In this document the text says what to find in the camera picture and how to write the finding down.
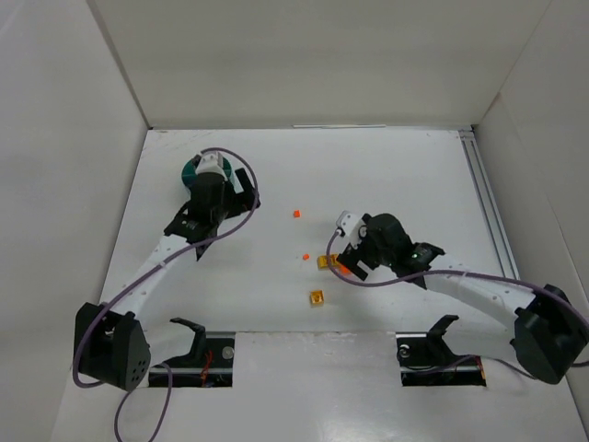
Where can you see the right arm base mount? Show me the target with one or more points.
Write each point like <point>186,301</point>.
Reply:
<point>425,360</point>

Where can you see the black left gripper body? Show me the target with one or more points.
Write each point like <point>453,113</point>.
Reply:
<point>213,182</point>

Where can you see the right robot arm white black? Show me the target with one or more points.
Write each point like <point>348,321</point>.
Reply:
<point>546,332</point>

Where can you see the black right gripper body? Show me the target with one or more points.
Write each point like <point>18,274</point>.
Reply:
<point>361,250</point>

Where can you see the teal round divided container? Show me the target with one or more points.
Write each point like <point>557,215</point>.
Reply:
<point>188,174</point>

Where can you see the aluminium rail at table edge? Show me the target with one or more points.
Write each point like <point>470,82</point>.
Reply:
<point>488,204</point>

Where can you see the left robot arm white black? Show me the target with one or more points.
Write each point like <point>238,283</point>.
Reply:
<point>114,345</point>

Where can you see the yellow-orange square lego brick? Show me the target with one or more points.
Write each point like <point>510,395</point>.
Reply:
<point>316,298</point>

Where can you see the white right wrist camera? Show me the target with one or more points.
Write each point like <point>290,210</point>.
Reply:
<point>352,227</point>

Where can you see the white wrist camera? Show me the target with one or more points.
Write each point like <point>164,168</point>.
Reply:
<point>211,163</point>
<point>352,227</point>

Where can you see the yellow lego brick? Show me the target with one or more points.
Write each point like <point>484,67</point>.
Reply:
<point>326,261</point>

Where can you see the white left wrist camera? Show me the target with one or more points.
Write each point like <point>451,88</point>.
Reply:
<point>211,163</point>

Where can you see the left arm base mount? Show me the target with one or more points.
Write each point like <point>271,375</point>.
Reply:
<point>186,355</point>

